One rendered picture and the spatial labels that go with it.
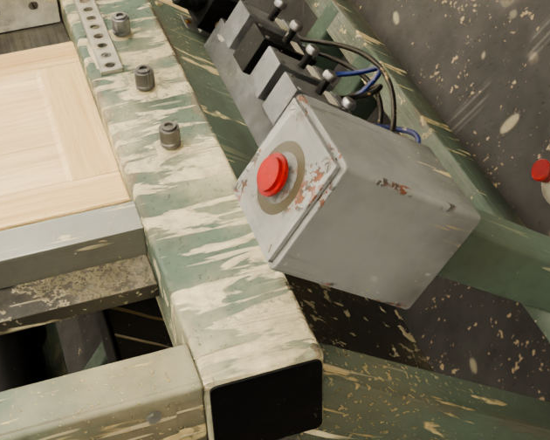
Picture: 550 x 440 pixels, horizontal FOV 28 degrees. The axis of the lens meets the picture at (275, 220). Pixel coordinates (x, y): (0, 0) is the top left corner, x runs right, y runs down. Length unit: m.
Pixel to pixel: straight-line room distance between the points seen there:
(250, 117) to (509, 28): 0.92
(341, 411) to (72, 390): 0.28
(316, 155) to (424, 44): 1.47
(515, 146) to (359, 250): 1.15
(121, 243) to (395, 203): 0.38
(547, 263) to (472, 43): 1.18
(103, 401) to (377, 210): 0.31
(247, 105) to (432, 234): 0.49
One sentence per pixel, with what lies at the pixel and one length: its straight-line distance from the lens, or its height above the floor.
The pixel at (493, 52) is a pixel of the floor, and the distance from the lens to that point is 2.23.
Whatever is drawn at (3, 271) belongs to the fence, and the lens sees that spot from 1.22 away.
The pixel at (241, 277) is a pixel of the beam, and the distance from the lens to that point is 1.13.
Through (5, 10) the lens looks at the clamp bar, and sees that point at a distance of 1.65.
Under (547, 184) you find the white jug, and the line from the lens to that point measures 1.78.
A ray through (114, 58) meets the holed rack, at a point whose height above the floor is 0.88.
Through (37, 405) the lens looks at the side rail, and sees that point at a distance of 1.04.
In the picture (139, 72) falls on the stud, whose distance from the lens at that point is 1.39.
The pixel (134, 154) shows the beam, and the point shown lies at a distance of 1.30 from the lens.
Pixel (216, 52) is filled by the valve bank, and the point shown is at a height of 0.74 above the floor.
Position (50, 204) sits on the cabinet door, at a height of 0.96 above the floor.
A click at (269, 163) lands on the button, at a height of 0.94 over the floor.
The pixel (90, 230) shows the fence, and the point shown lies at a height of 0.95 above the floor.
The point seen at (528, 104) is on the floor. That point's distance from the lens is 2.12.
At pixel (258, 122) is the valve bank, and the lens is 1.39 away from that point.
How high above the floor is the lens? 1.47
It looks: 34 degrees down
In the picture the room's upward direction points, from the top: 72 degrees counter-clockwise
